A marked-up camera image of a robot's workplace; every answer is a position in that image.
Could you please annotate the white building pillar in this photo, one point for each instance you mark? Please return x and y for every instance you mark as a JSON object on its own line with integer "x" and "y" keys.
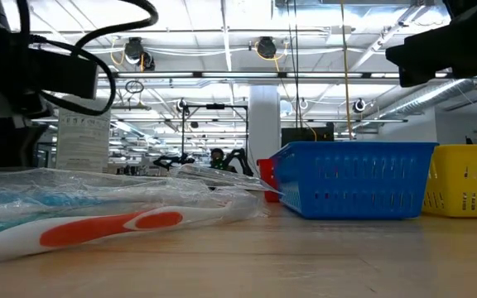
{"x": 264, "y": 124}

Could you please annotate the clear plastic wrapper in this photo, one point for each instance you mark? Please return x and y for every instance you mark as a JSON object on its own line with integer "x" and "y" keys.
{"x": 213, "y": 176}

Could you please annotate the white wipes canister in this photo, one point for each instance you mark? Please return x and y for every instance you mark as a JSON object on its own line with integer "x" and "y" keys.
{"x": 83, "y": 145}

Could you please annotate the black metal frame rig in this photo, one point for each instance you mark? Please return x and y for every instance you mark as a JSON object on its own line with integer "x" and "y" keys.
{"x": 183, "y": 132}

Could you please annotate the black monitor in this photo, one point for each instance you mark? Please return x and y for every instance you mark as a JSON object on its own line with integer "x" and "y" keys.
{"x": 304, "y": 134}

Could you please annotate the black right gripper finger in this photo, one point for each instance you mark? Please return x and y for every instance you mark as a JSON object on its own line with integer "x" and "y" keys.
{"x": 429, "y": 49}
{"x": 414, "y": 76}

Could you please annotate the orange white wrapped toothbrush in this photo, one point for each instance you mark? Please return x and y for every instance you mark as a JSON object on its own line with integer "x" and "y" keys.
{"x": 89, "y": 229}

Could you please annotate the yellow plastic basket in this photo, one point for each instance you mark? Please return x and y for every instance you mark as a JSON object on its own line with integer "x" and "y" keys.
{"x": 466, "y": 182}

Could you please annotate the black background robot arm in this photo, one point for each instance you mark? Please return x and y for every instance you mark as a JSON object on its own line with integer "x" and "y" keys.
{"x": 238, "y": 157}

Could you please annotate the person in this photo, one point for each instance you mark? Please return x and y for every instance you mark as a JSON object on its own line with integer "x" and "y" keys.
{"x": 217, "y": 159}

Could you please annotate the red plastic basket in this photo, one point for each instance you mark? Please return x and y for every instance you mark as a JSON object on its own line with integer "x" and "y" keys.
{"x": 267, "y": 178}

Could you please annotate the blue plastic basket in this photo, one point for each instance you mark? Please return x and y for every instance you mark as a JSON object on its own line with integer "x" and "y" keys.
{"x": 346, "y": 178}

